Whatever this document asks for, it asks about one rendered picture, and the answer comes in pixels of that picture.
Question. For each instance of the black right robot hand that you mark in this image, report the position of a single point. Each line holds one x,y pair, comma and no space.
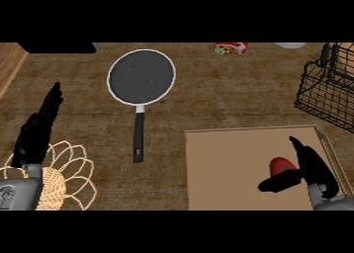
314,168

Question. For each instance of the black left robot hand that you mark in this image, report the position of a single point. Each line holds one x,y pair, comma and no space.
36,135

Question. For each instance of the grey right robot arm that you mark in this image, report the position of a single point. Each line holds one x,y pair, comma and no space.
330,199

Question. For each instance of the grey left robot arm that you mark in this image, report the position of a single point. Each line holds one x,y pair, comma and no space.
17,192

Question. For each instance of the red tomato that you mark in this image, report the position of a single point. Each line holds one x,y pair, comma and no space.
280,166

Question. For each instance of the wicker basket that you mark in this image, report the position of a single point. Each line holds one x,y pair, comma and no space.
62,178

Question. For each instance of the brown wooden tray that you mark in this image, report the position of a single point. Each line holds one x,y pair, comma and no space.
243,168

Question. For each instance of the brown wooden cabinet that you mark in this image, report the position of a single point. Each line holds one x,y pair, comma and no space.
3,70

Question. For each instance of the dark frying pan white rim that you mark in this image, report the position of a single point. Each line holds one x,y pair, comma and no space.
141,82

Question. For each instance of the black appliance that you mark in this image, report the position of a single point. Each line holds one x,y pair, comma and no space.
58,47

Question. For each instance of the pale grey round object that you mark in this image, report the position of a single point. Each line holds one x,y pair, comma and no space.
290,44

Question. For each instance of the red printed food box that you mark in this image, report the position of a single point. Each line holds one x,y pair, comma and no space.
230,48

